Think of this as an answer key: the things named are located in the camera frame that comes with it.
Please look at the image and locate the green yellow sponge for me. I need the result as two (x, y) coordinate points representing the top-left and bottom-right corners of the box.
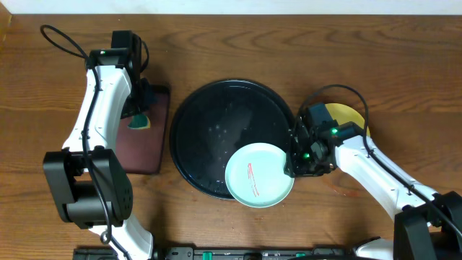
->
(128, 113), (151, 130)

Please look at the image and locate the yellow plate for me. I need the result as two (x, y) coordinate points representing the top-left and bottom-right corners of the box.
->
(325, 103), (365, 139)

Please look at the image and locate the mint plate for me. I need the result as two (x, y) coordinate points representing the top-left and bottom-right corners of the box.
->
(225, 143), (295, 208)

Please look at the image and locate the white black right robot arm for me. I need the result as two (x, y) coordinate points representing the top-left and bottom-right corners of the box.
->
(285, 121), (461, 259)

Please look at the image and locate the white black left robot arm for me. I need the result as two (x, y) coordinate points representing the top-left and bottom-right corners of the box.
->
(43, 58), (154, 259)

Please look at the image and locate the dark red rectangular tray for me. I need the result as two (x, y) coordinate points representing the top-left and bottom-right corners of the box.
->
(115, 84), (170, 175)

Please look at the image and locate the round black tray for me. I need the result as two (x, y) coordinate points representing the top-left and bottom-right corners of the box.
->
(170, 79), (294, 200)

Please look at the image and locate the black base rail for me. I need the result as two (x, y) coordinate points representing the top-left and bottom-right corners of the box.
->
(72, 247), (357, 260)

